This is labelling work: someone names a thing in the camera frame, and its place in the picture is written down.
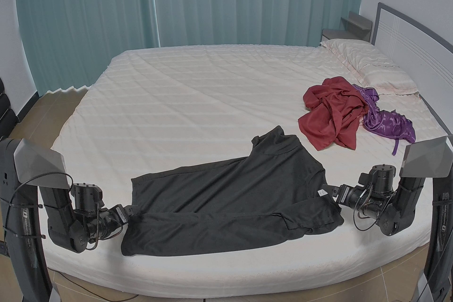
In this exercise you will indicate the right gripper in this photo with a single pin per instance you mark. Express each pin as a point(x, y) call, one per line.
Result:
point(361, 201)

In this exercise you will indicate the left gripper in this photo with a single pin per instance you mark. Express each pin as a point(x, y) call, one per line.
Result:
point(106, 222)

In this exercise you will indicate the black T-shirt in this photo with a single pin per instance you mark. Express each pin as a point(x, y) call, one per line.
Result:
point(230, 194)

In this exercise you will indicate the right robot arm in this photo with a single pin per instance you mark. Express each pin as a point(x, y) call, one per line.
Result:
point(407, 194)

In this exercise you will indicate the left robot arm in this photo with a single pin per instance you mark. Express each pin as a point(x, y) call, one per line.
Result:
point(56, 208)

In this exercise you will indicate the bed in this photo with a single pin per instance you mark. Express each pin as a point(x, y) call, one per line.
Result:
point(194, 99)

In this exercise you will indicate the purple garment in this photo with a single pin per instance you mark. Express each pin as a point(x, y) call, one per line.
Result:
point(389, 123)

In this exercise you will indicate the dark red garment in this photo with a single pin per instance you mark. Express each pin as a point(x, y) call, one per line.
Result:
point(329, 116)

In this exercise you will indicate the cream pillow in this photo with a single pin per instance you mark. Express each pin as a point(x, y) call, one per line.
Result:
point(375, 67)

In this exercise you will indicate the black chest of drawers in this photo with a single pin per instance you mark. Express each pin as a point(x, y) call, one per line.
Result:
point(7, 106)

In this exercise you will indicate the grey bedside table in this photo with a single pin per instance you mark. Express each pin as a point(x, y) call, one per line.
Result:
point(348, 28)

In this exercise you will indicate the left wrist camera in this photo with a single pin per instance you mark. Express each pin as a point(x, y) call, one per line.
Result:
point(121, 215)

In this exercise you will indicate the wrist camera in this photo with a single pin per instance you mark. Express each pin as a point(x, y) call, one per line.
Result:
point(344, 194)
point(121, 215)

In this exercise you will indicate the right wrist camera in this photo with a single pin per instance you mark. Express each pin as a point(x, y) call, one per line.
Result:
point(344, 194)

